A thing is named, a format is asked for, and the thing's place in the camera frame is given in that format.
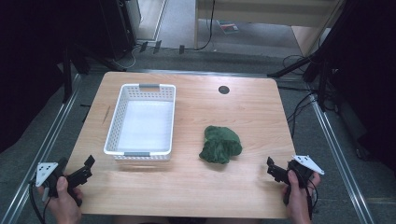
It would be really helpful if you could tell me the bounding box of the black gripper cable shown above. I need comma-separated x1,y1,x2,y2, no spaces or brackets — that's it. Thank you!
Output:
28,180,52,224
305,178,319,220

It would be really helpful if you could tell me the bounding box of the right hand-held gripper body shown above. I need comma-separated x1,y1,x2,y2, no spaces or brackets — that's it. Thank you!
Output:
277,154,325,189

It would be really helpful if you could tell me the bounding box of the white floor cable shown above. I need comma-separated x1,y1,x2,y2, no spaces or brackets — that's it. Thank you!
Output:
111,45,138,70

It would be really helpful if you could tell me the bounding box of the booklet with red cover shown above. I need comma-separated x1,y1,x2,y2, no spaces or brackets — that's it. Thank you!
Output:
217,20,240,35

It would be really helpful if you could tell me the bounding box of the black floor cable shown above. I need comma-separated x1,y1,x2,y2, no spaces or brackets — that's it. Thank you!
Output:
286,91,319,138

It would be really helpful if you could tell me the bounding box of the metal floor rail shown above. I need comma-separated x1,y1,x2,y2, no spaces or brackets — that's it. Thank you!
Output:
307,90,376,224
0,73,82,224

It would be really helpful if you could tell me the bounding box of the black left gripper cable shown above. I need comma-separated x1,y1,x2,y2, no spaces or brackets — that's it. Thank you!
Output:
28,180,52,224

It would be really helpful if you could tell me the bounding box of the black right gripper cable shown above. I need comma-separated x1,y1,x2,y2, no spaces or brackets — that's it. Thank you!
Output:
305,178,319,220

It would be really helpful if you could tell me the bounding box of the green cloth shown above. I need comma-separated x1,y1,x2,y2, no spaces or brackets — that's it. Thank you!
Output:
198,125,243,165

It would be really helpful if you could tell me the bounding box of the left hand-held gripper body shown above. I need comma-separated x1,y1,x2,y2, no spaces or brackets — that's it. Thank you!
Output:
35,157,86,208

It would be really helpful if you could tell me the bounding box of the black cabinet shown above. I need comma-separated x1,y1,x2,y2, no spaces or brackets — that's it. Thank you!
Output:
98,0,142,61

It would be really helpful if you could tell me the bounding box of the black metal stand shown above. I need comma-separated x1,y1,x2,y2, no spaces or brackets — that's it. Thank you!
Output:
61,43,128,105
266,52,332,112

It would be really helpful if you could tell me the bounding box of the white plastic basket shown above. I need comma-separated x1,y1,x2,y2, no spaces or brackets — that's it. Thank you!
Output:
103,82,177,162

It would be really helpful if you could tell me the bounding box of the person's right hand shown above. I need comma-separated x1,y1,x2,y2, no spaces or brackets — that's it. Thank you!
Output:
281,169,322,224

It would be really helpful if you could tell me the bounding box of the light wooden cabinet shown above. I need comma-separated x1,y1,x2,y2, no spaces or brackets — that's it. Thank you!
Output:
193,0,347,58

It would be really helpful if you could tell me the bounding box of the black hanging cable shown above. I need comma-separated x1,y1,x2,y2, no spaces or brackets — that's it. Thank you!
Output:
194,0,217,51

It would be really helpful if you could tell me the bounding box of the person's left hand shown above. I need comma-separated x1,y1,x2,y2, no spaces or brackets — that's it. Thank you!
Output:
38,175,84,224

